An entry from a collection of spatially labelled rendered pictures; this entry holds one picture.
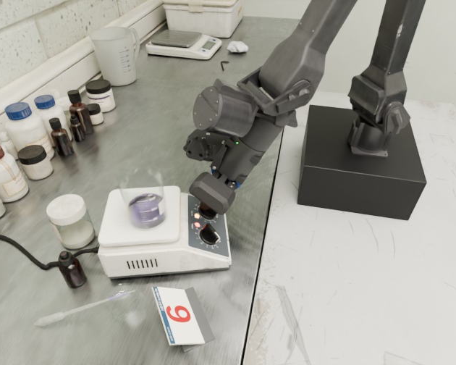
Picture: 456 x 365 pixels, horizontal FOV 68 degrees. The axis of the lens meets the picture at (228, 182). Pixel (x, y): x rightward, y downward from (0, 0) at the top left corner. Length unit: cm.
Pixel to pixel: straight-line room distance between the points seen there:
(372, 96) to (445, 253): 30
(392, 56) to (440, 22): 141
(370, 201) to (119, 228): 45
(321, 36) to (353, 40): 148
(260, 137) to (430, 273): 36
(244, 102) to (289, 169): 36
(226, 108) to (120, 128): 56
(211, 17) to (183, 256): 119
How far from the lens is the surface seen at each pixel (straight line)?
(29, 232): 73
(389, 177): 66
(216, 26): 157
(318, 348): 53
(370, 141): 67
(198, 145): 50
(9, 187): 79
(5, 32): 104
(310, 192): 67
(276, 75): 47
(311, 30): 47
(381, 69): 60
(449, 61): 207
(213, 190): 47
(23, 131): 85
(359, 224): 69
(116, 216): 56
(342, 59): 197
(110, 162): 83
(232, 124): 44
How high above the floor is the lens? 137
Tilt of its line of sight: 40 degrees down
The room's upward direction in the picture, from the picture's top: straight up
